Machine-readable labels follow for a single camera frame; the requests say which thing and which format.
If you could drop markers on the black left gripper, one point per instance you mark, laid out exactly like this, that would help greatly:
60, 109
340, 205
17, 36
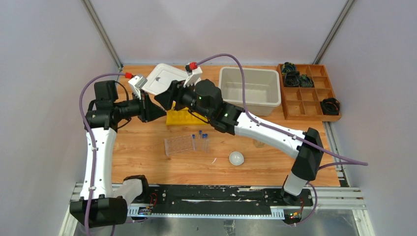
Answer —
143, 108

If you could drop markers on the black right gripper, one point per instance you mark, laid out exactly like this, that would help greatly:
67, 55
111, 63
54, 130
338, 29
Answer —
175, 93

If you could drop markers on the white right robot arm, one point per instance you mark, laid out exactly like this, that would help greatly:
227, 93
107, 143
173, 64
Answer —
205, 99

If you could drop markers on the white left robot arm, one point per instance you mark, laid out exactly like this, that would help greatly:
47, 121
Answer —
99, 205

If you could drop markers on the white plastic bin lid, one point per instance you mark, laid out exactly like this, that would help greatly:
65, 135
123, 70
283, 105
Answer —
159, 80

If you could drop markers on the yellow test tube rack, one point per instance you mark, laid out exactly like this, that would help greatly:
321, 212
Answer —
183, 117

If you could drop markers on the clear acrylic tube rack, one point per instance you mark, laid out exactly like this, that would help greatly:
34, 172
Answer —
178, 144

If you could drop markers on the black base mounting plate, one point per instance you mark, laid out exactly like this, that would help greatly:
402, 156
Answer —
219, 200

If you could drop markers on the white plastic bin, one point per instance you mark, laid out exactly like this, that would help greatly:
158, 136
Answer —
262, 89

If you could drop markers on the wooden compartment tray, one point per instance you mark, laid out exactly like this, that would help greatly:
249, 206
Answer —
304, 103

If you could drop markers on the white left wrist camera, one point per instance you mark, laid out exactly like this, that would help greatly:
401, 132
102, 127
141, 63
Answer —
136, 83

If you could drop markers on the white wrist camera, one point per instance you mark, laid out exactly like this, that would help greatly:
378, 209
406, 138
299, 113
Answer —
136, 83
194, 72

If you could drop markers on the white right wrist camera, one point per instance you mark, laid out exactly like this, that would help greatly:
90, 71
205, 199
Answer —
194, 72

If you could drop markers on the dark green ring part top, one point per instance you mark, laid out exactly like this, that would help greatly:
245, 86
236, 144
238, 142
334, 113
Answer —
288, 67

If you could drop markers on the dark green ring part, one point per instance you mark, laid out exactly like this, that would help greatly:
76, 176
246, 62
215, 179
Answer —
305, 81
288, 67

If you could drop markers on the dark green ring part right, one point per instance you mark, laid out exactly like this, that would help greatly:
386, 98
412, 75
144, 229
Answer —
305, 81

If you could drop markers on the black ring part on tray edge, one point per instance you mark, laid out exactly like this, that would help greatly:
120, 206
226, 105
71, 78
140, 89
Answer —
330, 106

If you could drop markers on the aluminium frame rail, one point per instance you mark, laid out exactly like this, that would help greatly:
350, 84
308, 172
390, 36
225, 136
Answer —
337, 211

